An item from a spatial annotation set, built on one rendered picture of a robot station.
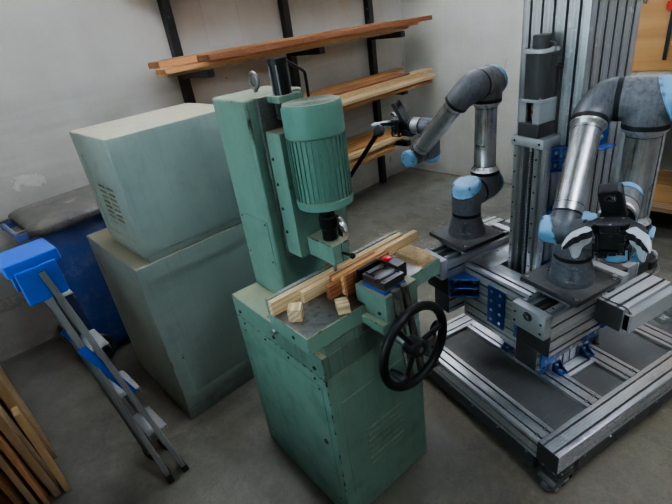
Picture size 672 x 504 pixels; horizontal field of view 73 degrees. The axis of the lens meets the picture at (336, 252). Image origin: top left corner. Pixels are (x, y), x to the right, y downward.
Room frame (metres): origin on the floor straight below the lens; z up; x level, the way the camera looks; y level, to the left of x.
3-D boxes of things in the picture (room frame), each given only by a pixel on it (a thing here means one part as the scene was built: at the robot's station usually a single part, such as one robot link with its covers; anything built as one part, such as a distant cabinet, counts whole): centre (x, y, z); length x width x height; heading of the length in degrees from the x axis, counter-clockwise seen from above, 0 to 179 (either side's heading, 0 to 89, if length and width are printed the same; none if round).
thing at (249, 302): (1.44, 0.08, 0.76); 0.57 x 0.45 x 0.09; 36
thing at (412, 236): (1.41, -0.09, 0.92); 0.55 x 0.02 x 0.04; 126
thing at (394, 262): (1.21, -0.14, 0.99); 0.13 x 0.11 x 0.06; 126
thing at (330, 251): (1.35, 0.02, 1.03); 0.14 x 0.07 x 0.09; 36
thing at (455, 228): (1.74, -0.56, 0.87); 0.15 x 0.15 x 0.10
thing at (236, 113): (1.57, 0.18, 1.16); 0.22 x 0.22 x 0.72; 36
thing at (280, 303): (1.38, -0.01, 0.93); 0.60 x 0.02 x 0.05; 126
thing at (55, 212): (2.57, 1.51, 0.48); 0.64 x 0.54 x 0.97; 133
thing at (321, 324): (1.28, -0.09, 0.87); 0.61 x 0.30 x 0.06; 126
